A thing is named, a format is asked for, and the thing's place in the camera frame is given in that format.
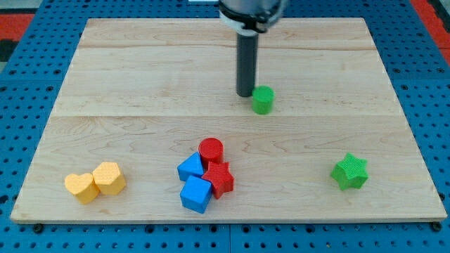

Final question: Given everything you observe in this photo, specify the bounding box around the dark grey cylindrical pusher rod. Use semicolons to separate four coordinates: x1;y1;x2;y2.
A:
236;34;259;97

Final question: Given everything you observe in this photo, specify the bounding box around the blue cube block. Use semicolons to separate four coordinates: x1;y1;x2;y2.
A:
180;176;212;214

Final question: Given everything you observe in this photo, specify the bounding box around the yellow heart block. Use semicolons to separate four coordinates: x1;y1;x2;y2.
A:
64;173;100;205

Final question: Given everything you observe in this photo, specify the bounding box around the green cylinder block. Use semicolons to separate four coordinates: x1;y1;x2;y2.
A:
252;86;275;115

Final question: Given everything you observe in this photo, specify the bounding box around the red cylinder block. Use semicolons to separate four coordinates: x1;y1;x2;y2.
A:
198;138;224;167

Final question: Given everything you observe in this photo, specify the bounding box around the light wooden board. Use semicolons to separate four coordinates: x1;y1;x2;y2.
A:
11;18;447;224

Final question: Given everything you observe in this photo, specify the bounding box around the red star block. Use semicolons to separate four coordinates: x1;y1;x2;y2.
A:
202;162;235;200

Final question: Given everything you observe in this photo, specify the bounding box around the blue triangle block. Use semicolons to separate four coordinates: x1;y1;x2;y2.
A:
177;152;204;181

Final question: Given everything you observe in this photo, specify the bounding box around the green star block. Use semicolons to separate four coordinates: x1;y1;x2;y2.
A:
330;153;369;190

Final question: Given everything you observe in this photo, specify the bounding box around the yellow hexagon block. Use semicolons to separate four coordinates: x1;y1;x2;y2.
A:
92;162;127;195

